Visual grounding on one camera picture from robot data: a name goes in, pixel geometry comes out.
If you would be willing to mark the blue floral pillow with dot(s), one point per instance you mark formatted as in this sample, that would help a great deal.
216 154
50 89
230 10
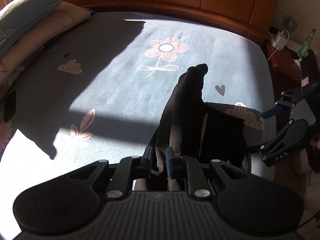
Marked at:
19 16

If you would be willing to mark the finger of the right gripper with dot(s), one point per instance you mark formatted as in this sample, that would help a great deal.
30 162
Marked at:
272 112

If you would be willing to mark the beige floral pillow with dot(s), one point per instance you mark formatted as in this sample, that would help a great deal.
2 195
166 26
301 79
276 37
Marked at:
64 17

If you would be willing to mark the blue floral bed sheet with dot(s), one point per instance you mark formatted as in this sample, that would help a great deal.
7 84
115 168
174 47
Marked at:
99 90

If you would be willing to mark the wooden nightstand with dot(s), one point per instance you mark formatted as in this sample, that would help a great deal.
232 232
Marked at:
281 62

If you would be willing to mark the white charger with cable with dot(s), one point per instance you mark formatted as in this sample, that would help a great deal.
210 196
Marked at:
279 41

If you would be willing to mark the small white desk fan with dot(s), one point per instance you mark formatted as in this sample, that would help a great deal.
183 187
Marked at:
289 23

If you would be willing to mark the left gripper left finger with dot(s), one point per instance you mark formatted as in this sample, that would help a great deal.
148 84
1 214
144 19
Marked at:
146 161

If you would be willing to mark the green bottle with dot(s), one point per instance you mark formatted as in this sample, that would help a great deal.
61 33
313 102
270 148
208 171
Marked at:
306 44

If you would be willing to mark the black track pants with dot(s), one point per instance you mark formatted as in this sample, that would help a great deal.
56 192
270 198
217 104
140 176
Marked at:
192 128

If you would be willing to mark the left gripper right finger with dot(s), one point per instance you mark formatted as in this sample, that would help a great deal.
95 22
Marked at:
174 164

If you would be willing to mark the person's hand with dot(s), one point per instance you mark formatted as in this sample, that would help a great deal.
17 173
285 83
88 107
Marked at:
315 141

